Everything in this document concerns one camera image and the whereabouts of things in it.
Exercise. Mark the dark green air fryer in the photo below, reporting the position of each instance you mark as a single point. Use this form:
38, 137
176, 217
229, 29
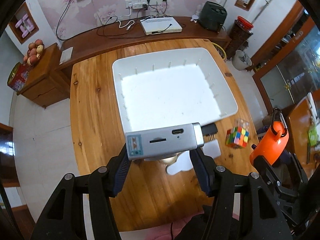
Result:
212, 16

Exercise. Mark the colourful rubik's cube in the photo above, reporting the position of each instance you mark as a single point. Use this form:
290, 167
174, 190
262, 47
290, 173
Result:
237, 137

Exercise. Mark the silver rectangular hub device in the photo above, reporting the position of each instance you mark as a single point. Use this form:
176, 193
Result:
159, 143

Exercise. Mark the wooden tv console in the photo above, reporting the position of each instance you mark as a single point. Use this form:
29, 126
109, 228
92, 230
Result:
103, 39

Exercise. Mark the bowl of peaches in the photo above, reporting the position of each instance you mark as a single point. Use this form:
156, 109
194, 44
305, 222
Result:
34, 53

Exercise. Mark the round gold compact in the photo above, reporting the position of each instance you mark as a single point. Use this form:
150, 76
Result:
169, 160

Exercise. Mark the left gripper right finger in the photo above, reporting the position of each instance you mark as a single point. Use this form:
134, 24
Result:
204, 167

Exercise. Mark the wooden glass door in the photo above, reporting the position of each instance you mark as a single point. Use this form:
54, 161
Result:
287, 65

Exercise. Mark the white set-top box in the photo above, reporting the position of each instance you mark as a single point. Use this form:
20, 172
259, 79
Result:
160, 25

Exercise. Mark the white charger plug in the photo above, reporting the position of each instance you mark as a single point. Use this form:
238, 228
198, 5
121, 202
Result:
212, 149

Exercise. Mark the orange round tape measure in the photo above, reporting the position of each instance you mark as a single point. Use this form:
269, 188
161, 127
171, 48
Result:
274, 141

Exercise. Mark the white bucket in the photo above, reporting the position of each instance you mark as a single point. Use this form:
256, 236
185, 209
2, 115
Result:
241, 60

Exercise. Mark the red gift tin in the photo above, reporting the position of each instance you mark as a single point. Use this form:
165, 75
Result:
18, 77

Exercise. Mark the wooden side cabinet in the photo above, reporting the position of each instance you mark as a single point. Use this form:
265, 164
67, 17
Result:
44, 85

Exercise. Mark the white plastic storage bin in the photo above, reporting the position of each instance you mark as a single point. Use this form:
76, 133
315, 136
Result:
169, 88

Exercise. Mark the white wall power strip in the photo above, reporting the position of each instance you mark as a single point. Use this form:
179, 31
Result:
138, 4

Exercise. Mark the pink dumbbells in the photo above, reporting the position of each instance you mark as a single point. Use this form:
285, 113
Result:
25, 25

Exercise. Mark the white paper on console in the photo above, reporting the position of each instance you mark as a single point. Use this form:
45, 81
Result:
66, 55

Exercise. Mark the clear plastic case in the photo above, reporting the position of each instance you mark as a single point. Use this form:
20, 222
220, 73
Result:
239, 122

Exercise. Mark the dark wicker bin red lid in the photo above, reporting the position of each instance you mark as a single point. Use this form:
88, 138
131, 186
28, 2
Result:
240, 32

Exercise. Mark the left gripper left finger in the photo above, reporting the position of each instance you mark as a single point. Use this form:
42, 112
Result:
118, 168

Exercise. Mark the black power adapter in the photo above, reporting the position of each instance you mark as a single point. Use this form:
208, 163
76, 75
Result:
209, 131

